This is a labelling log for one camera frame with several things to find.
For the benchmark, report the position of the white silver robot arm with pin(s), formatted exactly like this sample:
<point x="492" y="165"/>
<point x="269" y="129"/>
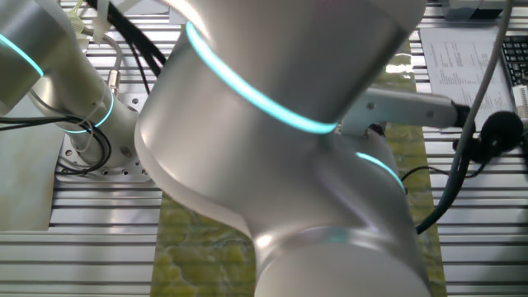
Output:
<point x="268" y="165"/>

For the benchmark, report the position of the green marble pattern mat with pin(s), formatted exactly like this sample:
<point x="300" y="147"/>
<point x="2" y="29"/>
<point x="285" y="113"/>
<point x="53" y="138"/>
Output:
<point x="198" y="255"/>

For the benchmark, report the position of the blank white paper sheet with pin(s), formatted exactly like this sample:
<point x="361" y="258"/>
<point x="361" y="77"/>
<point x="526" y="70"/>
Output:
<point x="144" y="10"/>

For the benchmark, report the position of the printed table paper sheet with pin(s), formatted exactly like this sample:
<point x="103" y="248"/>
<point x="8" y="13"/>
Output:
<point x="453" y="62"/>

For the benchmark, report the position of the yellow fly swatter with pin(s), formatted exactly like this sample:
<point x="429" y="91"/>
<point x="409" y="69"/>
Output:
<point x="78" y="22"/>

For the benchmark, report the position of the grey box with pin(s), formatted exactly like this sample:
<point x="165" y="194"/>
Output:
<point x="458" y="12"/>

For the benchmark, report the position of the black round knob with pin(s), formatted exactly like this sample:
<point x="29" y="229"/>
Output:
<point x="501" y="130"/>

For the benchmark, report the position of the black and white box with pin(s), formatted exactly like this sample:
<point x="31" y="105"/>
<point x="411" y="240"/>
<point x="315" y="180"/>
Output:
<point x="488" y="14"/>

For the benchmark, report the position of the black keyboard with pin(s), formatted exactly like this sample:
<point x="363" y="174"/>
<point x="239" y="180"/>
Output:
<point x="517" y="57"/>

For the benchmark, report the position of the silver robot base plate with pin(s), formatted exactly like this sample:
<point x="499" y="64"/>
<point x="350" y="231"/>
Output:
<point x="136" y="176"/>

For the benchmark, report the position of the silver ribbed camera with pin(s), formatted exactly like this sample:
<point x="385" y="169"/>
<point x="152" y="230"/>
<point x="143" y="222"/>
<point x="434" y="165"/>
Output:
<point x="520" y="99"/>

